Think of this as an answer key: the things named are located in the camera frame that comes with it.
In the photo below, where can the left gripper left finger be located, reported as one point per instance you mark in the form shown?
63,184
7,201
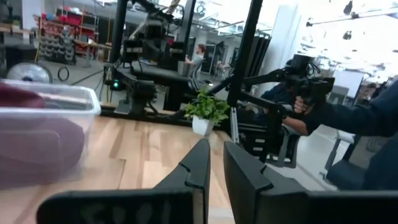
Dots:
140,205

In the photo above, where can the person's forearm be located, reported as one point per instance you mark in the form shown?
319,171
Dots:
298,126

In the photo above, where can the white monitor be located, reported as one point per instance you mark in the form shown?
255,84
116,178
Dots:
349,82

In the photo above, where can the green plant white pot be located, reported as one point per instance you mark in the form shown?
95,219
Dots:
205,109

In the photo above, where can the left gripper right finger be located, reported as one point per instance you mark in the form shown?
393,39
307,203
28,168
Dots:
280,205

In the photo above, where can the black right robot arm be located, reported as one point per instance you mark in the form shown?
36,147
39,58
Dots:
140,93

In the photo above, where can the black aluminium table frame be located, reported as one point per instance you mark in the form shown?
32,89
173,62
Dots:
245,62

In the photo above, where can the dark office chair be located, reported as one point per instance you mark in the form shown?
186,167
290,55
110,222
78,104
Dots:
345,174

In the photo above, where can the red storage shelf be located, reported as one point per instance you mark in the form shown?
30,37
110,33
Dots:
71,20

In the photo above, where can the clear plastic bin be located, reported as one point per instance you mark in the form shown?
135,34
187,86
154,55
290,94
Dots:
90,102

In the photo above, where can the grey floor fan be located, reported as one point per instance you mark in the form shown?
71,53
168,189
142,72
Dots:
29,73

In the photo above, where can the person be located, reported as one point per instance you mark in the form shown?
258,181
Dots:
357,115
197,59

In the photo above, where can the person's hand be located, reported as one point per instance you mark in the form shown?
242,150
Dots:
300,105

